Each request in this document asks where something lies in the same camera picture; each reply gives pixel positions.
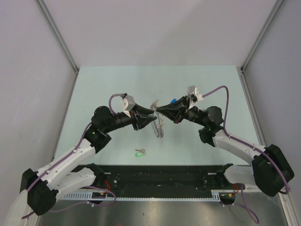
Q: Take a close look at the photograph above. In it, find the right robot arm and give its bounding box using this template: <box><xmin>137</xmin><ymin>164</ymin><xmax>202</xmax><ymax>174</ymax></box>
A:
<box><xmin>156</xmin><ymin>96</ymin><xmax>294</xmax><ymax>197</ymax></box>

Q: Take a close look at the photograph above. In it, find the round metal keyring disc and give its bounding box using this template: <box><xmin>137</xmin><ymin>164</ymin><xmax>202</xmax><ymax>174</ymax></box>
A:
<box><xmin>150</xmin><ymin>105</ymin><xmax>164</xmax><ymax>138</ymax></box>

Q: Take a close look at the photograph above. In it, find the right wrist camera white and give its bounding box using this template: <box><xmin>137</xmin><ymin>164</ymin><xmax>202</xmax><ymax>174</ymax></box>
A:
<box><xmin>187</xmin><ymin>86</ymin><xmax>203</xmax><ymax>104</ymax></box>

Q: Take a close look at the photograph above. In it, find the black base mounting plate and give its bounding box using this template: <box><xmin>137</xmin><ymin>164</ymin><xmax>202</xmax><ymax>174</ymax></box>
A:
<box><xmin>97</xmin><ymin>165</ymin><xmax>241</xmax><ymax>193</ymax></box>

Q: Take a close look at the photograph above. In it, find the left aluminium frame post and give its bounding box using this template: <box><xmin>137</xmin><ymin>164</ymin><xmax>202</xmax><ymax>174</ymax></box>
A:
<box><xmin>35</xmin><ymin>0</ymin><xmax>79</xmax><ymax>73</ymax></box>

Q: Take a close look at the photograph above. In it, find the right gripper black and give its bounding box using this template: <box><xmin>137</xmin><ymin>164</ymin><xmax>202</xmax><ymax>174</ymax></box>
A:
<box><xmin>157</xmin><ymin>96</ymin><xmax>208</xmax><ymax>127</ymax></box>

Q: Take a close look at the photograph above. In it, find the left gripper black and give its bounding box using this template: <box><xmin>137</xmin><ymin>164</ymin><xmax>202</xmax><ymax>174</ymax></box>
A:
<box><xmin>103</xmin><ymin>103</ymin><xmax>156</xmax><ymax>133</ymax></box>

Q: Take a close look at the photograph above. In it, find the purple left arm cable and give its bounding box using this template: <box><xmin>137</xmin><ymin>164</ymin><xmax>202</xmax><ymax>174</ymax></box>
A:
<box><xmin>21</xmin><ymin>93</ymin><xmax>125</xmax><ymax>221</ymax></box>

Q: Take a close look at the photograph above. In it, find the slotted cable duct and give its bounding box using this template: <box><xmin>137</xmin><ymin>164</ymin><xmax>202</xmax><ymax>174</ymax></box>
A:
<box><xmin>61</xmin><ymin>190</ymin><xmax>232</xmax><ymax>202</ymax></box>

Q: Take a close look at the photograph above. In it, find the right aluminium frame post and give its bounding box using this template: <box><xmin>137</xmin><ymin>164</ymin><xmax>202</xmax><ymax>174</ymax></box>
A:
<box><xmin>240</xmin><ymin>0</ymin><xmax>286</xmax><ymax>73</ymax></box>

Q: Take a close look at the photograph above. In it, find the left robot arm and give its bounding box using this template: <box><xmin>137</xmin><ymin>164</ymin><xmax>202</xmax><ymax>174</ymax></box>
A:
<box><xmin>20</xmin><ymin>104</ymin><xmax>157</xmax><ymax>216</ymax></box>

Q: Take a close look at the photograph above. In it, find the key with green tag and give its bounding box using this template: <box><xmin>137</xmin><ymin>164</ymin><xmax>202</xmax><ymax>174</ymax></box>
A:
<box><xmin>135</xmin><ymin>149</ymin><xmax>146</xmax><ymax>157</ymax></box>

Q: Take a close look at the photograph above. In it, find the aluminium frame post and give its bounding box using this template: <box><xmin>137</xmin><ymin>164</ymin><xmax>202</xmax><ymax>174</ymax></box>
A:
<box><xmin>35</xmin><ymin>0</ymin><xmax>79</xmax><ymax>73</ymax></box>
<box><xmin>240</xmin><ymin>0</ymin><xmax>286</xmax><ymax>73</ymax></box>

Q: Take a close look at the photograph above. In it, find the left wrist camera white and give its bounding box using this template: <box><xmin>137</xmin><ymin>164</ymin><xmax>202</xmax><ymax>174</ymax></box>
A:
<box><xmin>121</xmin><ymin>93</ymin><xmax>135</xmax><ymax>117</ymax></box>

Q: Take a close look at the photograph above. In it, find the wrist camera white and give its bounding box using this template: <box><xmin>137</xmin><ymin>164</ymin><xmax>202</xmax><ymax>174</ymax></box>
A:
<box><xmin>121</xmin><ymin>93</ymin><xmax>135</xmax><ymax>117</ymax></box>
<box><xmin>187</xmin><ymin>86</ymin><xmax>203</xmax><ymax>104</ymax></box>

